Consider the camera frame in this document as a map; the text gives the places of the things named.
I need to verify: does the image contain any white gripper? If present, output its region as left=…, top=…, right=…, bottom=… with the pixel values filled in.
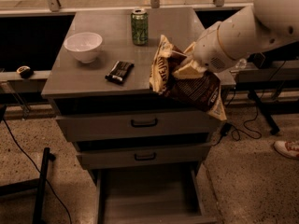
left=172, top=21, right=235, bottom=79

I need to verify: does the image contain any brown chip bag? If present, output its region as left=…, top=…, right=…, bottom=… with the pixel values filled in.
left=149, top=35, right=227, bottom=121

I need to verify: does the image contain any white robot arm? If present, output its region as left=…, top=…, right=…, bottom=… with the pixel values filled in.
left=172, top=0, right=299, bottom=79

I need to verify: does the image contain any middle grey drawer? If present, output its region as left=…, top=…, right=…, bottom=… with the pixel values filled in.
left=77, top=143, right=211, bottom=170

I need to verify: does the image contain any grey drawer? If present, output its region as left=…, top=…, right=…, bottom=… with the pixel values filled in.
left=56, top=109, right=221, bottom=142
left=94, top=163, right=217, bottom=224
left=77, top=143, right=211, bottom=170

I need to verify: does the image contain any grey drawer cabinet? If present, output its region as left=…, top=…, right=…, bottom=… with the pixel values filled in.
left=42, top=7, right=220, bottom=171

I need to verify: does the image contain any top grey drawer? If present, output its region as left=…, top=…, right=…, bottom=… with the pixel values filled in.
left=56, top=109, right=221, bottom=142

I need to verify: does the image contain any bottom grey drawer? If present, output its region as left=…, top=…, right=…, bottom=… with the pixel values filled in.
left=94, top=163, right=217, bottom=224

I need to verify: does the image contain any clear water bottle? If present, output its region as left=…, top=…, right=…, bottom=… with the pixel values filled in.
left=235, top=58, right=247, bottom=69

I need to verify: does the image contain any black power adapter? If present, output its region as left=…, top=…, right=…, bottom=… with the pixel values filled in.
left=221, top=123, right=232, bottom=136

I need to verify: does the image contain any small black box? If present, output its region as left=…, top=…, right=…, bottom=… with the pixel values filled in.
left=253, top=53, right=272, bottom=69

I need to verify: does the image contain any black snack bar wrapper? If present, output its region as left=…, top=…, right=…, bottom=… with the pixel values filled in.
left=105, top=61, right=134, bottom=84

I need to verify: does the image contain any green soda can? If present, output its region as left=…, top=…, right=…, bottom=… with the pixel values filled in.
left=131, top=8, right=149, bottom=46

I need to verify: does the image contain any black table leg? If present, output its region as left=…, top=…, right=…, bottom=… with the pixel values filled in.
left=249, top=90, right=279, bottom=135

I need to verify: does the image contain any white bowl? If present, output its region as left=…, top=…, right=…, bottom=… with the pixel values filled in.
left=64, top=32, right=103, bottom=63

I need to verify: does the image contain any white red sneaker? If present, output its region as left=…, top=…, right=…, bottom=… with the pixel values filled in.
left=274, top=141, right=299, bottom=160

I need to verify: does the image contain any tape measure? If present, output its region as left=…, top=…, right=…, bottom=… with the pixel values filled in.
left=17, top=65, right=34, bottom=78

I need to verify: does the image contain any black metal stand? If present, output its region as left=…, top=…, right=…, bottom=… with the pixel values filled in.
left=0, top=147, right=55, bottom=224

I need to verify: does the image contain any black power cable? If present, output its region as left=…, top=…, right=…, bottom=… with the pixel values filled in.
left=211, top=59, right=288, bottom=147

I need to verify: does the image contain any black floor cable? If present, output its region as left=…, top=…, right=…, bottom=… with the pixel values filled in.
left=0, top=105, right=73, bottom=224

